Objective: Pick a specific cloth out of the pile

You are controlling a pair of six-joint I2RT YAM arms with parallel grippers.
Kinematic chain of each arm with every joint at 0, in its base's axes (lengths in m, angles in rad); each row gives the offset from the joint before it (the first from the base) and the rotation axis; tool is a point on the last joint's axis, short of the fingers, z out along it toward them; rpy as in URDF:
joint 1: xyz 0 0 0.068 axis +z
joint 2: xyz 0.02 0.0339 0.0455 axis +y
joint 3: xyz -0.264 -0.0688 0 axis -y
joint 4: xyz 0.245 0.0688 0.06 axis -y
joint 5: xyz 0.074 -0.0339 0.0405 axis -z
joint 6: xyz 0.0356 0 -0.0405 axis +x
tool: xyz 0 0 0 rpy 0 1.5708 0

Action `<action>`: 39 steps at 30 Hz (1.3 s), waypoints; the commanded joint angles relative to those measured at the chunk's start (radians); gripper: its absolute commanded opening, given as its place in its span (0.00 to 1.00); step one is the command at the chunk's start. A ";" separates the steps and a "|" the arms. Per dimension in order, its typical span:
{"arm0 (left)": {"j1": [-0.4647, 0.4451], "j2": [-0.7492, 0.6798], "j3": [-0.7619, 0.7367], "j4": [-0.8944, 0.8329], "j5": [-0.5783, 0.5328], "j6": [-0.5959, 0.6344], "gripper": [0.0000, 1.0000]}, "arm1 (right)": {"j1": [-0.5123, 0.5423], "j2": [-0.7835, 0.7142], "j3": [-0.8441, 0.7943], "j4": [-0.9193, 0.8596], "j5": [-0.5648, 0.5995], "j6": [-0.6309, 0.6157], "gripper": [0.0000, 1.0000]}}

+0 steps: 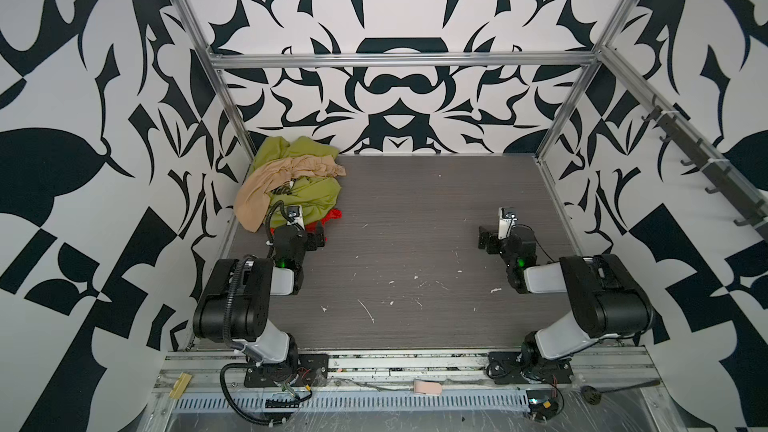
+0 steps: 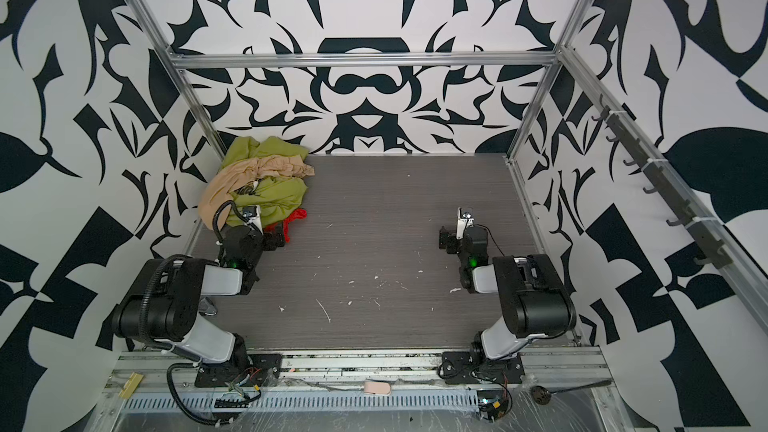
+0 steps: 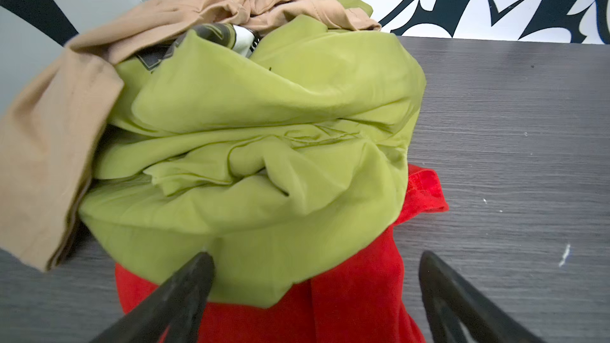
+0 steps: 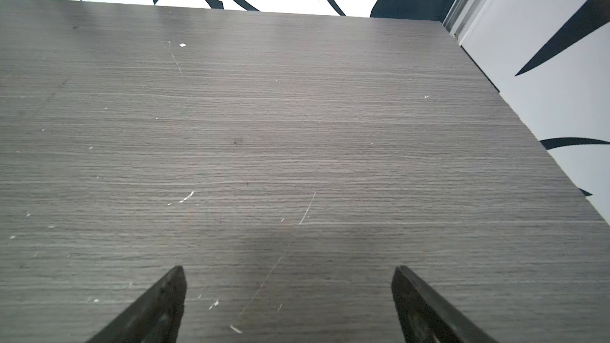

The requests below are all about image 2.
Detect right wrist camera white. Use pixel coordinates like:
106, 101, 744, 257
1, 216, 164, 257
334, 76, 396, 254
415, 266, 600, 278
456, 207, 474, 240

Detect white slotted cable duct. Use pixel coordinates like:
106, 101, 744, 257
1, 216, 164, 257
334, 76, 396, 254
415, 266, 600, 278
122, 391, 481, 414

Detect red cloth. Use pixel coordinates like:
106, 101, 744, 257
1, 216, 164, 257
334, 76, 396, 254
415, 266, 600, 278
264, 207, 308, 244

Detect aluminium cage frame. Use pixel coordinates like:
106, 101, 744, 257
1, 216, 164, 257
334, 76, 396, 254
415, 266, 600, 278
125, 0, 767, 328

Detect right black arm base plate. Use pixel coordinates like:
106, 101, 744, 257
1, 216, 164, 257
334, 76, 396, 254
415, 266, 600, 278
436, 351, 525, 385

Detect black coat hook rail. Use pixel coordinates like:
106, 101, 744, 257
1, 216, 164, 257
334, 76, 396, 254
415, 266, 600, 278
595, 94, 733, 269

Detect beige cloth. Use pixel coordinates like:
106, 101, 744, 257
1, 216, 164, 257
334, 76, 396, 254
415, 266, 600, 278
198, 155, 315, 229

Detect small electronics board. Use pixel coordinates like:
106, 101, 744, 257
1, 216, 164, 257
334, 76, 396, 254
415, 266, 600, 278
477, 388, 513, 422

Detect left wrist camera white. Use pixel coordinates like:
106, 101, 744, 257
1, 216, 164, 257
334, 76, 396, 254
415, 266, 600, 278
241, 205, 263, 232

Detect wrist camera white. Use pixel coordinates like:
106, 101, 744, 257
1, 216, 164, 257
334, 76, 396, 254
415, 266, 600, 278
456, 207, 474, 240
241, 205, 263, 232

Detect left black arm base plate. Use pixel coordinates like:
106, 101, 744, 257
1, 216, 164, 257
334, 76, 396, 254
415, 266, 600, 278
194, 353, 283, 388

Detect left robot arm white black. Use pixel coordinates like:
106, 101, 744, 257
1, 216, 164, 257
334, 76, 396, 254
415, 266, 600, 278
111, 220, 289, 369

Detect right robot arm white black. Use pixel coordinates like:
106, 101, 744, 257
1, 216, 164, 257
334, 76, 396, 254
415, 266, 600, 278
438, 226, 576, 361

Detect aluminium front rail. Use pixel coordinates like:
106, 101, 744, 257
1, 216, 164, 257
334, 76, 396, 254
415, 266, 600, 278
107, 345, 613, 391

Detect green cloth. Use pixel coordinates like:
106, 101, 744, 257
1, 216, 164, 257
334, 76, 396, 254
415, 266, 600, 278
221, 136, 314, 226

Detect yellow tape piece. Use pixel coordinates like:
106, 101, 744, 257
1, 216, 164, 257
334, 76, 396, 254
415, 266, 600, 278
119, 372, 144, 400

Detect black round plug cable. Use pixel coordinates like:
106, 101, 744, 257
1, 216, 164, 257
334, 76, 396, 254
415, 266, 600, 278
530, 379, 613, 406

